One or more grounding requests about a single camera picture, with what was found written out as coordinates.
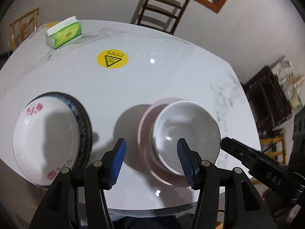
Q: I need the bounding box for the person's right hand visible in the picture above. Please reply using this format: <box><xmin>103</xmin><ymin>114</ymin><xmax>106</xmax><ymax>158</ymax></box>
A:
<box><xmin>261</xmin><ymin>188</ymin><xmax>305</xmax><ymax>229</ymax></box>

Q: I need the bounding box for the small blue floral plate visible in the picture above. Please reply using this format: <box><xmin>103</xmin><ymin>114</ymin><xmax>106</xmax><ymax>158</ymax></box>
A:
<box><xmin>44</xmin><ymin>93</ymin><xmax>87</xmax><ymax>172</ymax></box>

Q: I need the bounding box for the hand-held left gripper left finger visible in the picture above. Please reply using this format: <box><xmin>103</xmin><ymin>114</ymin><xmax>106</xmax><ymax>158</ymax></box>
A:
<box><xmin>29</xmin><ymin>138</ymin><xmax>127</xmax><ymax>229</ymax></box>

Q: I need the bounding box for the large blue floral plate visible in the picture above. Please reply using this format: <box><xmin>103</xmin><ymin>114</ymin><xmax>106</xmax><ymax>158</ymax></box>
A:
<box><xmin>43</xmin><ymin>91</ymin><xmax>93</xmax><ymax>170</ymax></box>

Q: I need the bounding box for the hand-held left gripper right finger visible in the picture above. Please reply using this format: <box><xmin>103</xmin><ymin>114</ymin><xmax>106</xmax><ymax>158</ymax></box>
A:
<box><xmin>177</xmin><ymin>138</ymin><xmax>268</xmax><ymax>229</ymax></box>

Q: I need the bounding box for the white bowl with rabbit print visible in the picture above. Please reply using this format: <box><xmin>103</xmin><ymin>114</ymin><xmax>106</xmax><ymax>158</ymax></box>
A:
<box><xmin>152</xmin><ymin>101</ymin><xmax>221</xmax><ymax>175</ymax></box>

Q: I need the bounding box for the dark wooden furniture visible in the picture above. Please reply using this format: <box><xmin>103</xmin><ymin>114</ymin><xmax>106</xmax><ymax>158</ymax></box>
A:
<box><xmin>243</xmin><ymin>65</ymin><xmax>292</xmax><ymax>136</ymax></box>

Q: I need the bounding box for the green tissue pack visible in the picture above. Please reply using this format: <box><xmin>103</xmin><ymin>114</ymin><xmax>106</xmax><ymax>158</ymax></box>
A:
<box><xmin>45</xmin><ymin>16</ymin><xmax>83</xmax><ymax>50</ymax></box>

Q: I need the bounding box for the white rose plate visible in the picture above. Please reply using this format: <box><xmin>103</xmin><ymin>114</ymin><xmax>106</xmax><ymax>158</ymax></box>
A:
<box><xmin>13</xmin><ymin>95</ymin><xmax>80</xmax><ymax>187</ymax></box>

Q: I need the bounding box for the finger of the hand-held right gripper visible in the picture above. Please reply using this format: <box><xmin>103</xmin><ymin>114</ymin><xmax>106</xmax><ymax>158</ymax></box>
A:
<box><xmin>220</xmin><ymin>137</ymin><xmax>262</xmax><ymax>170</ymax></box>

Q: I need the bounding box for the large pink bowl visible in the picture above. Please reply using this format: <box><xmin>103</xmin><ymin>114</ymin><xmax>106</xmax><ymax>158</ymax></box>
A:
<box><xmin>138</xmin><ymin>97</ymin><xmax>199</xmax><ymax>188</ymax></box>

